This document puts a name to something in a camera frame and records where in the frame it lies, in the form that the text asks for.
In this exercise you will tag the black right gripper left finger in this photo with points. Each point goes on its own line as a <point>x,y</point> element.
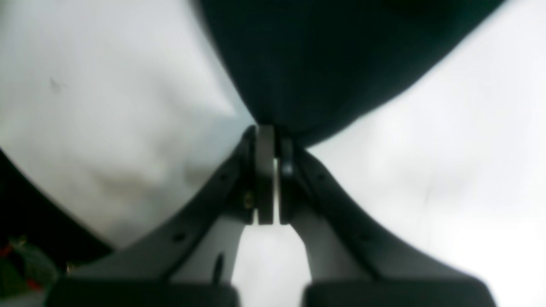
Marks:
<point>189,260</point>

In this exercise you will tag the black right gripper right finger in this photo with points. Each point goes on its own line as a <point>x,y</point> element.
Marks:
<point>353,260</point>

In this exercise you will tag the black printed T-shirt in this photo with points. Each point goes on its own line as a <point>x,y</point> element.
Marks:
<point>315,66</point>

